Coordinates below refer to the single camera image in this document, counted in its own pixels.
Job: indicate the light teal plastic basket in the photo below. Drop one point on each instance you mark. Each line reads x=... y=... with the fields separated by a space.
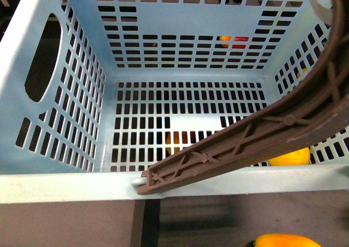
x=95 y=92

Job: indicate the yellow mango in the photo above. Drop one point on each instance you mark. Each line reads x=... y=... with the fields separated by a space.
x=298 y=157
x=284 y=240

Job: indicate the brown plastic basket handle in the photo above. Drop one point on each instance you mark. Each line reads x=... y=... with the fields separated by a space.
x=313 y=111

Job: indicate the yellow mango on shelf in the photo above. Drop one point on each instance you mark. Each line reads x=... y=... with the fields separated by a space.
x=284 y=240

